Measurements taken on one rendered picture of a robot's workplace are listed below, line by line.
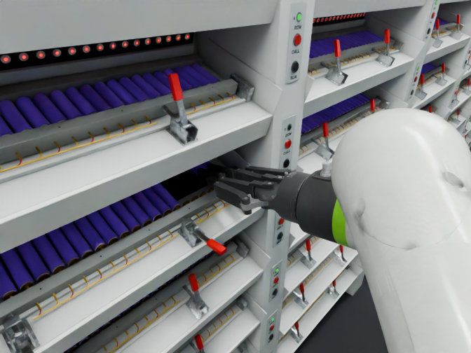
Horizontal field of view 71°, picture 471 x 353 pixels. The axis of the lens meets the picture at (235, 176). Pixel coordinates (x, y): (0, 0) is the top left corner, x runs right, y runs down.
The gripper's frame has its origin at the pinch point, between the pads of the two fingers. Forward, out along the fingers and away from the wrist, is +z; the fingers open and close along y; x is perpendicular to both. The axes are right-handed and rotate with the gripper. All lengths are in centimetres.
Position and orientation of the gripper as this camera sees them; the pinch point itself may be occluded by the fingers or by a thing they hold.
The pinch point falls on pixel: (216, 176)
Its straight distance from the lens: 60.9
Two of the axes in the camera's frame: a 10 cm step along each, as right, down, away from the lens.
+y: -6.9, 3.6, -6.2
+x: 1.4, 9.2, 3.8
